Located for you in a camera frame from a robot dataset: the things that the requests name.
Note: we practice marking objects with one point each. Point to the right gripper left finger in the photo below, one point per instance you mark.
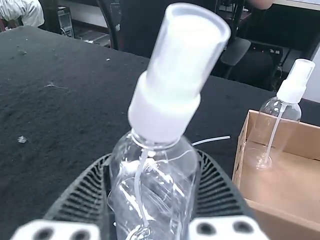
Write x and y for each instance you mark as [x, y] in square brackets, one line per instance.
[75, 195]

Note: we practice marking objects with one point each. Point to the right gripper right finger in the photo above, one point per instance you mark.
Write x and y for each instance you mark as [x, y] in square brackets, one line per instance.
[215, 190]

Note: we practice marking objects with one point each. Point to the clear plastic bottle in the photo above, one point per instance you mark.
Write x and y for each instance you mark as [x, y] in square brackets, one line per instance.
[277, 130]
[152, 185]

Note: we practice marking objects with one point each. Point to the white spray top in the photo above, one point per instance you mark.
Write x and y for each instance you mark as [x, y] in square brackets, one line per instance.
[175, 75]
[296, 80]

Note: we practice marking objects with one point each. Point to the cardboard box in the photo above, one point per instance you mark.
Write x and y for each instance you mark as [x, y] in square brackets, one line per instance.
[280, 175]

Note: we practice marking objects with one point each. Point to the thin white dip tube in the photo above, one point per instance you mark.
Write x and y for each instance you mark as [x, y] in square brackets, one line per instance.
[212, 140]

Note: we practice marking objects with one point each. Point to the black office chair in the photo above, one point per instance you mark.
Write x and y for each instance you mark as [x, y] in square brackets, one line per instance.
[237, 50]

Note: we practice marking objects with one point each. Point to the person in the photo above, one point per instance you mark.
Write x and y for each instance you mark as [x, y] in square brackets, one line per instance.
[22, 12]

